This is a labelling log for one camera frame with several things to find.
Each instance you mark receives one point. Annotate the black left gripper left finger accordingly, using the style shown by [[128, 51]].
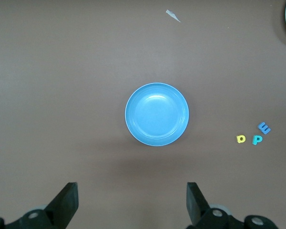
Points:
[[62, 205]]

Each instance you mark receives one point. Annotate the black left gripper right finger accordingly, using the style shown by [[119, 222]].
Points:
[[197, 205]]

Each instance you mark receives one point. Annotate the yellow foam letter a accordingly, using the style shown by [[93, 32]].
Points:
[[240, 139]]

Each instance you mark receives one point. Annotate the teal foam letter d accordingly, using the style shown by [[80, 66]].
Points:
[[257, 140]]

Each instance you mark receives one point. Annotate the blue foam letter m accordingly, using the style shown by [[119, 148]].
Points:
[[264, 128]]

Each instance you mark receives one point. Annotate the blue plate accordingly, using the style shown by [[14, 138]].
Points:
[[156, 114]]

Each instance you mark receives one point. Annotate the small white paper scrap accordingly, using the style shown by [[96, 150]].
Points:
[[172, 14]]

